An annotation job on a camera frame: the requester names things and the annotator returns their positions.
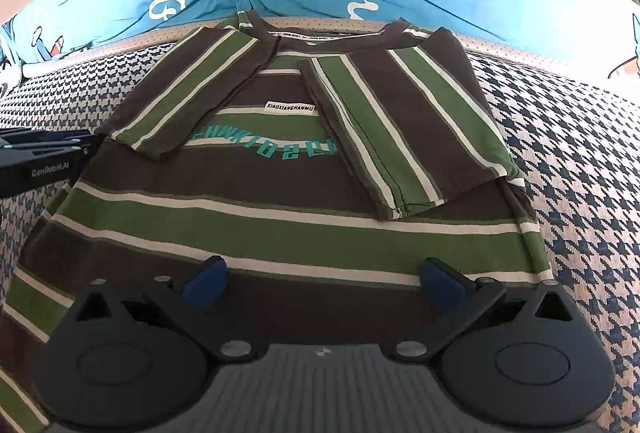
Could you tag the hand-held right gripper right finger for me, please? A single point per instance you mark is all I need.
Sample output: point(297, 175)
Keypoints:
point(440, 284)

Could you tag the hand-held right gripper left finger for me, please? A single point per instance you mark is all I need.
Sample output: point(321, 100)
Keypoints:
point(205, 284)

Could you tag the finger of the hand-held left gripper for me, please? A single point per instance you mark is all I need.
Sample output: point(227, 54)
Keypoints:
point(50, 143)

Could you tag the green brown striped t-shirt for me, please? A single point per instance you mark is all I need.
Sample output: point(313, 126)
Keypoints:
point(250, 223)

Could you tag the houndstooth sofa mat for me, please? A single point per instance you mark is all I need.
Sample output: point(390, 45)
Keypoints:
point(575, 163)

